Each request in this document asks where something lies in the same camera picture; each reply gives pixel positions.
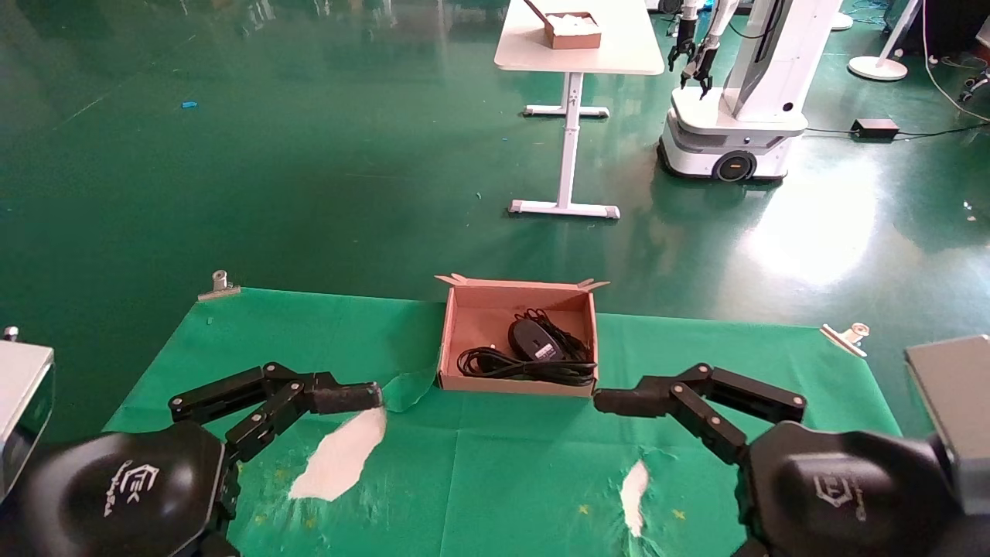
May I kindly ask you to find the silver metal table clip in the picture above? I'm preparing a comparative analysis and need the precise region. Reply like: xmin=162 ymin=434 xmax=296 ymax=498
xmin=821 ymin=323 xmax=872 ymax=359
xmin=198 ymin=269 xmax=242 ymax=301

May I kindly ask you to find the green table cloth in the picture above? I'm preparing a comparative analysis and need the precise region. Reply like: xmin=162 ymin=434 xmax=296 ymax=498
xmin=104 ymin=288 xmax=902 ymax=557

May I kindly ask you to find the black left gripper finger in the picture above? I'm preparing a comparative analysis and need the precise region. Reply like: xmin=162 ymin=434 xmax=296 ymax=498
xmin=169 ymin=362 xmax=384 ymax=465

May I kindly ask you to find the small brown cardboard box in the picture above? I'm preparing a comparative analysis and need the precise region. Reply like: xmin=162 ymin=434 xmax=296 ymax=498
xmin=524 ymin=0 xmax=603 ymax=50

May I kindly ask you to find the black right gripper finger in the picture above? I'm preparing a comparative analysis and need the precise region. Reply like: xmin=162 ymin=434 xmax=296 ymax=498
xmin=593 ymin=362 xmax=807 ymax=466

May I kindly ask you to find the open brown cardboard box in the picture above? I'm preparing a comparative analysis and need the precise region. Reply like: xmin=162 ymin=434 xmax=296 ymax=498
xmin=435 ymin=272 xmax=610 ymax=398

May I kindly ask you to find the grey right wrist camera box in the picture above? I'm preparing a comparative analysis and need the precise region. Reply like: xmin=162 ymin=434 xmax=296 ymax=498
xmin=905 ymin=335 xmax=990 ymax=517

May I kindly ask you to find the white wheeled robot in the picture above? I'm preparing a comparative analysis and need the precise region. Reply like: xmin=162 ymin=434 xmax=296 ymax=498
xmin=657 ymin=0 xmax=845 ymax=184

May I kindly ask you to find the white floor cable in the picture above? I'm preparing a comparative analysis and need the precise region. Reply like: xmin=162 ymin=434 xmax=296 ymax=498
xmin=923 ymin=0 xmax=990 ymax=123

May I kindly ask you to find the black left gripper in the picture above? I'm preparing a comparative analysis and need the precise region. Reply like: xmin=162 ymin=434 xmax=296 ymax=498
xmin=0 ymin=422 xmax=241 ymax=557

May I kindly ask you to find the thin black floor cable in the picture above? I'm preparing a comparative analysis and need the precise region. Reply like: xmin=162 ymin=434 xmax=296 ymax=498
xmin=804 ymin=121 xmax=990 ymax=142

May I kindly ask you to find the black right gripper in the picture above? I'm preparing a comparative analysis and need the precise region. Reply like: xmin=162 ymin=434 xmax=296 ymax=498
xmin=739 ymin=422 xmax=990 ymax=557

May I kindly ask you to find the white floor stand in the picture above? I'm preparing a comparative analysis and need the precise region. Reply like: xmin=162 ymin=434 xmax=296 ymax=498
xmin=849 ymin=0 xmax=925 ymax=81

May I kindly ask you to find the white pedestal table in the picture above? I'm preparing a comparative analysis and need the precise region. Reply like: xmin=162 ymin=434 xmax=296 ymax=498
xmin=495 ymin=0 xmax=666 ymax=220

